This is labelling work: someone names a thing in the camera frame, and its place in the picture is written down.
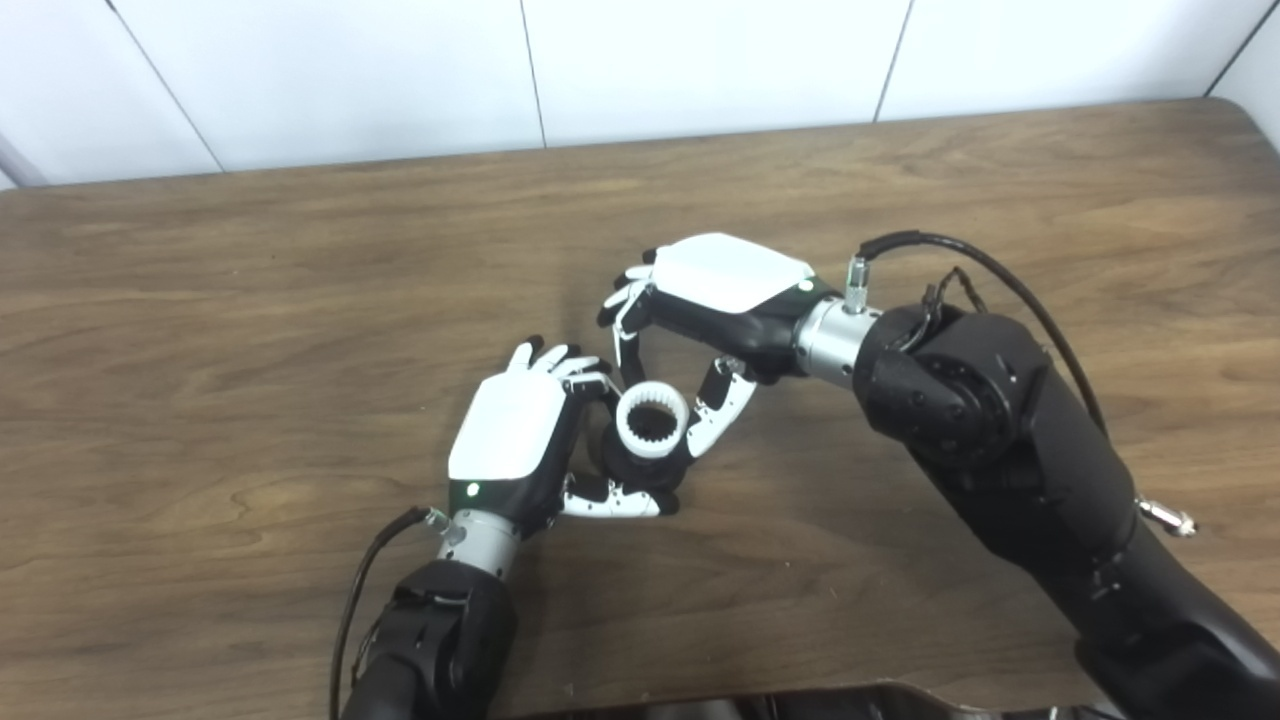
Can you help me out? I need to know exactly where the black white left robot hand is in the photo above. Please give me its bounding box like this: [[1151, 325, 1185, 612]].
[[447, 337, 681, 536]]

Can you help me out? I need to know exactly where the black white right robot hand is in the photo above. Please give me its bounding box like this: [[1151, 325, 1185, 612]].
[[598, 233, 841, 461]]

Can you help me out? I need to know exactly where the white toothed ring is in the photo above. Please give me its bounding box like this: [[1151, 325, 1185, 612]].
[[615, 382, 691, 459]]

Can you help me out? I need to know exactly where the round black gear part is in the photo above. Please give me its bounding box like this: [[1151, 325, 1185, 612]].
[[598, 400, 696, 496]]

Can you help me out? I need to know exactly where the black robot torso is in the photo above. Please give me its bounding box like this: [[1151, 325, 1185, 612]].
[[520, 682, 1131, 720]]

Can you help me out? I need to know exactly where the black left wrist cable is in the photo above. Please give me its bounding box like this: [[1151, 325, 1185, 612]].
[[329, 505, 451, 720]]

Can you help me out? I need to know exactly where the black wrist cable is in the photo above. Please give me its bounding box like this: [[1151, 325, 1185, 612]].
[[329, 505, 451, 720], [845, 230, 1198, 538]]

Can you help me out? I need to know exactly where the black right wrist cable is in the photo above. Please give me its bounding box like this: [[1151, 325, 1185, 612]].
[[845, 230, 1198, 538]]

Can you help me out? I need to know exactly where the gray wall post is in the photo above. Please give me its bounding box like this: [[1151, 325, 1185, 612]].
[[0, 130, 48, 189]]

